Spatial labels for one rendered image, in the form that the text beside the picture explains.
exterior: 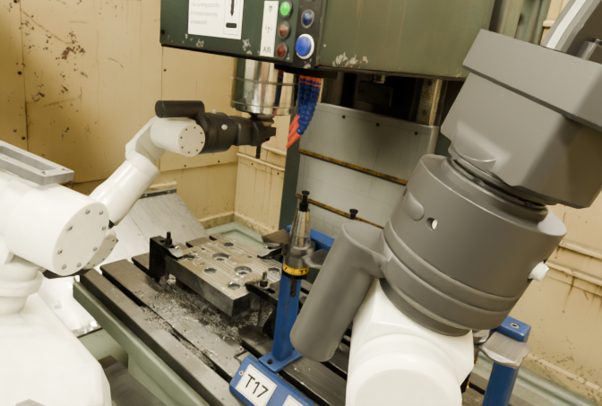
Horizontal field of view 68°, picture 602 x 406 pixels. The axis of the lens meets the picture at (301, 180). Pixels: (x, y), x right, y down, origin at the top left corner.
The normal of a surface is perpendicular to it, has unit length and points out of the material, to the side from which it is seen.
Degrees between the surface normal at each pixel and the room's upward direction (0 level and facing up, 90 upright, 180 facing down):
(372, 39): 90
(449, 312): 95
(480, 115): 78
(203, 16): 90
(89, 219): 101
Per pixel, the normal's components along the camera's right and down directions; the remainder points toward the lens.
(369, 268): -0.17, 0.33
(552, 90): -0.91, -0.23
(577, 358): -0.66, 0.14
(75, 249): 0.92, 0.36
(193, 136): 0.74, 0.22
